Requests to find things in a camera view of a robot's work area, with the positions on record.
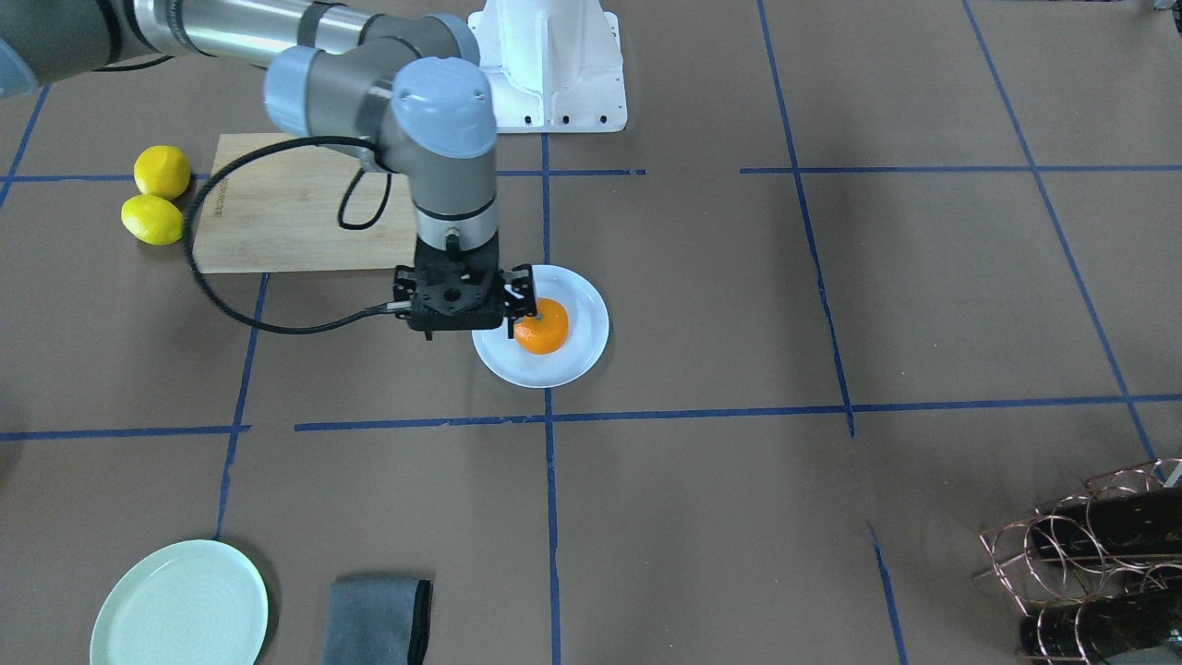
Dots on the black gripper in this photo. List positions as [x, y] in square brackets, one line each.
[520, 289]

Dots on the orange fruit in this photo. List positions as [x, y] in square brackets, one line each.
[546, 332]

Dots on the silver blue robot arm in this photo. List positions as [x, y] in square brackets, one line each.
[404, 96]

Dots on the light blue plate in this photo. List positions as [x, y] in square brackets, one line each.
[587, 335]

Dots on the mint green plate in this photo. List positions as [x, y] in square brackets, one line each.
[198, 601]

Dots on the bamboo cutting board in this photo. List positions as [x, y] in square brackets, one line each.
[279, 214]

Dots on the grey folded cloth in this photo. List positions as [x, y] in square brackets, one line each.
[378, 620]

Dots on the yellow lemon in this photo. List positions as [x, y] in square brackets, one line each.
[152, 220]
[163, 171]

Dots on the dark wine bottle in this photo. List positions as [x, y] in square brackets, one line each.
[1132, 528]
[1141, 628]

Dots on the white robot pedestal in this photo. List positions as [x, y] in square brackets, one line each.
[553, 66]

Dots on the copper wire bottle rack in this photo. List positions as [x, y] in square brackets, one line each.
[1094, 575]

